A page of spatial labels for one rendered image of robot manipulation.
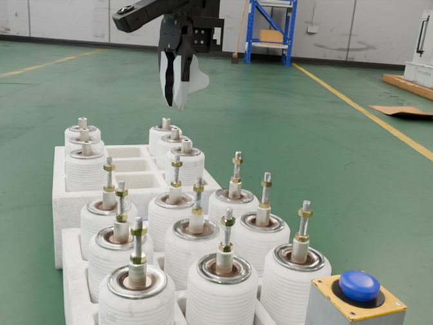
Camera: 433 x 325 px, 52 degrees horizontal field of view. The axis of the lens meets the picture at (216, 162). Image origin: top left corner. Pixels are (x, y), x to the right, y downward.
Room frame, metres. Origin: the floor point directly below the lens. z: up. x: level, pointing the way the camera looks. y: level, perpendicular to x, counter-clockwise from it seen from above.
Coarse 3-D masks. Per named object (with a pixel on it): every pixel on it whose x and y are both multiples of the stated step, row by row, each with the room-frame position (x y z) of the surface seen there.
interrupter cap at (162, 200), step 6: (168, 192) 0.78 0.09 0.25; (156, 198) 0.75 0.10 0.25; (162, 198) 0.75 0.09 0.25; (168, 198) 0.76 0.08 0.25; (186, 198) 0.76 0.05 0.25; (192, 198) 0.76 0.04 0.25; (162, 204) 0.72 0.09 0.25; (168, 204) 0.72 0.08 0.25; (174, 204) 0.73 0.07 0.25; (180, 204) 0.73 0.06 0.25; (186, 204) 0.73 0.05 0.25; (192, 204) 0.73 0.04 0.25
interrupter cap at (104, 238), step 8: (104, 232) 0.60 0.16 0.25; (112, 232) 0.61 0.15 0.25; (96, 240) 0.58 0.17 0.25; (104, 240) 0.58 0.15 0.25; (112, 240) 0.59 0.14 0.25; (128, 240) 0.59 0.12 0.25; (144, 240) 0.59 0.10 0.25; (104, 248) 0.56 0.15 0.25; (112, 248) 0.56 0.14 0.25; (120, 248) 0.56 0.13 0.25; (128, 248) 0.56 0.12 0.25
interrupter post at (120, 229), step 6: (114, 222) 0.59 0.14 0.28; (120, 222) 0.59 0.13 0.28; (126, 222) 0.59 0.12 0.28; (114, 228) 0.59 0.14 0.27; (120, 228) 0.58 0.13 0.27; (126, 228) 0.59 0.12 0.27; (114, 234) 0.59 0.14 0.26; (120, 234) 0.58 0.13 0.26; (126, 234) 0.59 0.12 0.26; (120, 240) 0.58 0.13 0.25; (126, 240) 0.59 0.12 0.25
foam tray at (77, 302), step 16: (144, 224) 0.79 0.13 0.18; (64, 240) 0.70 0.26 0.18; (80, 240) 0.73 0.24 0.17; (64, 256) 0.65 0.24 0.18; (80, 256) 0.65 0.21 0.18; (160, 256) 0.67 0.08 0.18; (64, 272) 0.67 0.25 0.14; (80, 272) 0.61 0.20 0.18; (64, 288) 0.69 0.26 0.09; (80, 288) 0.56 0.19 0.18; (64, 304) 0.72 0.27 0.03; (80, 304) 0.53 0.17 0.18; (96, 304) 0.53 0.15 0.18; (176, 304) 0.54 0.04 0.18; (256, 304) 0.56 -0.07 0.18; (80, 320) 0.49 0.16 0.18; (96, 320) 0.51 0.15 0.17; (176, 320) 0.51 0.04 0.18; (256, 320) 0.53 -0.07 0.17; (272, 320) 0.52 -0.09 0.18
